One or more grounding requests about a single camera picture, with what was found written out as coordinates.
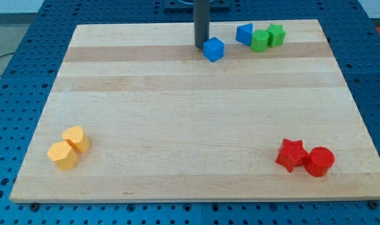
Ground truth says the blue triangular prism block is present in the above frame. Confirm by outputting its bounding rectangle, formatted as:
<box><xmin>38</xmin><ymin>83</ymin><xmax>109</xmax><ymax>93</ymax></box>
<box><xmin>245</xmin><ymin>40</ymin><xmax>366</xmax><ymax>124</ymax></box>
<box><xmin>236</xmin><ymin>23</ymin><xmax>253</xmax><ymax>46</ymax></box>

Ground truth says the red star block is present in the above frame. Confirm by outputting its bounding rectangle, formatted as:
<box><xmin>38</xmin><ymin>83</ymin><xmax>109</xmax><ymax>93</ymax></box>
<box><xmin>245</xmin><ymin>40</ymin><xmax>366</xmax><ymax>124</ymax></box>
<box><xmin>275</xmin><ymin>139</ymin><xmax>309</xmax><ymax>173</ymax></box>

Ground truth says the green star block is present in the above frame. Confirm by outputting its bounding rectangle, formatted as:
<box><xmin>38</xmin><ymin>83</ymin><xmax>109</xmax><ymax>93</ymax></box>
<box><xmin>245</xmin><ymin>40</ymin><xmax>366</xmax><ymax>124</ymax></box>
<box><xmin>266</xmin><ymin>23</ymin><xmax>286</xmax><ymax>48</ymax></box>

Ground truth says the light wooden board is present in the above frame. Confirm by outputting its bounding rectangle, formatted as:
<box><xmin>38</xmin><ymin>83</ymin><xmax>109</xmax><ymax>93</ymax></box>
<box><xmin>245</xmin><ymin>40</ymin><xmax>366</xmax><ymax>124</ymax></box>
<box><xmin>10</xmin><ymin>19</ymin><xmax>380</xmax><ymax>203</ymax></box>

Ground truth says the red cylinder block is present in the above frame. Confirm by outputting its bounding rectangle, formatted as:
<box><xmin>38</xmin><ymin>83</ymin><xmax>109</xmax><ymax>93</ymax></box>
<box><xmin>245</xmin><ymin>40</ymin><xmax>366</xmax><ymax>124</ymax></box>
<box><xmin>304</xmin><ymin>146</ymin><xmax>335</xmax><ymax>177</ymax></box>

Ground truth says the yellow hexagon block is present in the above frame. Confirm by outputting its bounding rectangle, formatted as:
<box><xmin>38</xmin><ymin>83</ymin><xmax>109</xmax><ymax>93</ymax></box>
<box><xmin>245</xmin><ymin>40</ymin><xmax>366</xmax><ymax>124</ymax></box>
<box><xmin>47</xmin><ymin>141</ymin><xmax>78</xmax><ymax>171</ymax></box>

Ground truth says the blue cube block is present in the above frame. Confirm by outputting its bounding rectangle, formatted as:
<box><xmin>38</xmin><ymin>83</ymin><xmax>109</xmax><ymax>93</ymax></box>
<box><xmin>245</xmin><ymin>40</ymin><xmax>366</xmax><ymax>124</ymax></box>
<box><xmin>203</xmin><ymin>37</ymin><xmax>224</xmax><ymax>63</ymax></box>

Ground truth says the yellow heart block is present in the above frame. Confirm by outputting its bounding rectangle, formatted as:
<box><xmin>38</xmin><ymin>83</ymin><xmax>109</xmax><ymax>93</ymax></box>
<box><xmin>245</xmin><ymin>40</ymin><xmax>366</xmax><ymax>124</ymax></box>
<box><xmin>61</xmin><ymin>126</ymin><xmax>90</xmax><ymax>153</ymax></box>

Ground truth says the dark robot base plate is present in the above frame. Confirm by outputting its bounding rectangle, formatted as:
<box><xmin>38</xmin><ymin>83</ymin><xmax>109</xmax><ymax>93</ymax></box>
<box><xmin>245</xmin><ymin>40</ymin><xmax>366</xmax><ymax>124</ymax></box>
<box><xmin>162</xmin><ymin>0</ymin><xmax>232</xmax><ymax>11</ymax></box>

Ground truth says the green cylinder block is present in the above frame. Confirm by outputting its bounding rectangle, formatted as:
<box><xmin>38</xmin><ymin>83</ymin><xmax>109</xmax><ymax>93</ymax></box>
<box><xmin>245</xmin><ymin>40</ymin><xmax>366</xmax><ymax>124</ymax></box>
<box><xmin>250</xmin><ymin>29</ymin><xmax>269</xmax><ymax>53</ymax></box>

